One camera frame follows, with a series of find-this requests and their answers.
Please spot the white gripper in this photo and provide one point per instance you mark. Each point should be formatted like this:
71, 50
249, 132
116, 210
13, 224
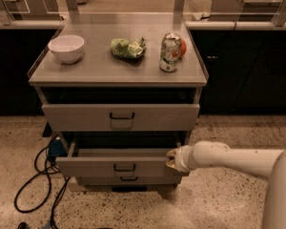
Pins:
181, 158

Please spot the grey drawer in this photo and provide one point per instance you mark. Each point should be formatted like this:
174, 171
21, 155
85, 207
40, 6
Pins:
127, 181
121, 117
137, 162

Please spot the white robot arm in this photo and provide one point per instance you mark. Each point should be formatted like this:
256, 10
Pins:
267, 163

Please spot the grey drawer cabinet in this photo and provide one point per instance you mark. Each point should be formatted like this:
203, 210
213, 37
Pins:
100, 77

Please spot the grey bottom drawer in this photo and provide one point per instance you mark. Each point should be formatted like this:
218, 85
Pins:
127, 181

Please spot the grey top drawer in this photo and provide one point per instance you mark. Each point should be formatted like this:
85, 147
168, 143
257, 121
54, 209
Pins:
121, 117

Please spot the crushed soda can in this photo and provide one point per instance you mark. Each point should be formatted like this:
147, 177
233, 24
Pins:
170, 52

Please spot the orange fruit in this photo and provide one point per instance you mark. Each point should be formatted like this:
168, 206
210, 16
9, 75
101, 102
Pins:
183, 47

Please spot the blue power box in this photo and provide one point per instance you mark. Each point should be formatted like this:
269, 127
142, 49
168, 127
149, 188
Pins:
56, 149

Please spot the green chip bag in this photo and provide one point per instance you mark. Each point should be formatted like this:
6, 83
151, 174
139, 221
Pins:
130, 49

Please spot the white ceramic bowl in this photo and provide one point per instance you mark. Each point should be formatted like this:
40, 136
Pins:
67, 48

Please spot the background grey table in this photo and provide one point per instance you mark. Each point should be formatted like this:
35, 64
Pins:
244, 10

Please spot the white counter rail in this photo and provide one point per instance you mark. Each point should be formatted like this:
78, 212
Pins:
191, 25

